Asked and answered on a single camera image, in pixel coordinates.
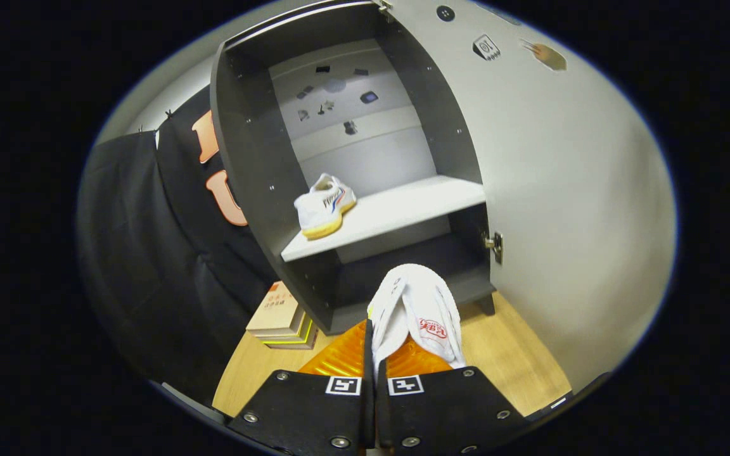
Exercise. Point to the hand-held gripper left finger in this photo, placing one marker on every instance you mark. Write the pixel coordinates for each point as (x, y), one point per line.
(314, 411)

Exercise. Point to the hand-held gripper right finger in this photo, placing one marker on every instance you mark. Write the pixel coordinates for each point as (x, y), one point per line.
(447, 411)

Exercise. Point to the white shoe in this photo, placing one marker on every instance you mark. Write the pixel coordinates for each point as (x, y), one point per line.
(416, 304)
(320, 209)

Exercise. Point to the beige shoe cabinet door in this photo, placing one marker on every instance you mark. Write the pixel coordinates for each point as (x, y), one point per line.
(561, 190)

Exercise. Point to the dark grey shoe cabinet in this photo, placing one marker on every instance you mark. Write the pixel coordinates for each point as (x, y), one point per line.
(244, 158)

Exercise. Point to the metal door hinge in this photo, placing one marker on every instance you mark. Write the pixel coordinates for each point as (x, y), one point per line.
(383, 6)
(497, 246)

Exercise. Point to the light grey cabinet shelf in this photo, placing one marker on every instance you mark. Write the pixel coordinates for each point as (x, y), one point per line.
(403, 209)

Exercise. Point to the yellow striped book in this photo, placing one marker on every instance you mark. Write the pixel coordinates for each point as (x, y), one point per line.
(295, 342)

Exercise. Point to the black backdrop cloth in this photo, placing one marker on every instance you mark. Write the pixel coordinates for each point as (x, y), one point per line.
(137, 253)

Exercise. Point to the row of black cloth clips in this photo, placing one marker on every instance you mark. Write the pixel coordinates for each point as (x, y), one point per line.
(167, 114)

